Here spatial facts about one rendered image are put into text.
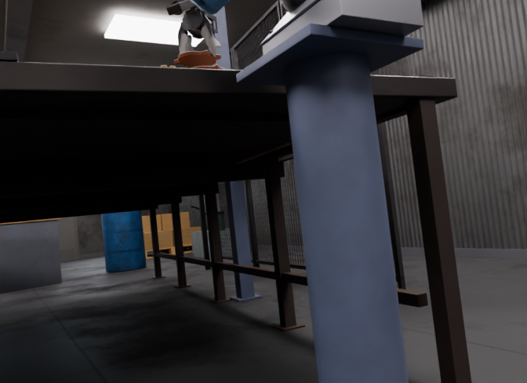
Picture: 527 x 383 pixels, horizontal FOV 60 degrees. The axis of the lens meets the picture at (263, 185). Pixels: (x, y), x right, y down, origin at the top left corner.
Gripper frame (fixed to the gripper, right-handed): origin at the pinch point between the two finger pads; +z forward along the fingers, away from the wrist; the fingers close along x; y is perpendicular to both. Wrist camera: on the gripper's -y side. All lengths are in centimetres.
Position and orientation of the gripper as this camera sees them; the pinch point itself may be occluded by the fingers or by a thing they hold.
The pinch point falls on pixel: (197, 58)
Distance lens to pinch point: 140.2
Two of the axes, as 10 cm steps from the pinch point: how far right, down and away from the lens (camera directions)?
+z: 1.1, 9.9, -0.6
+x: -8.8, 1.2, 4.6
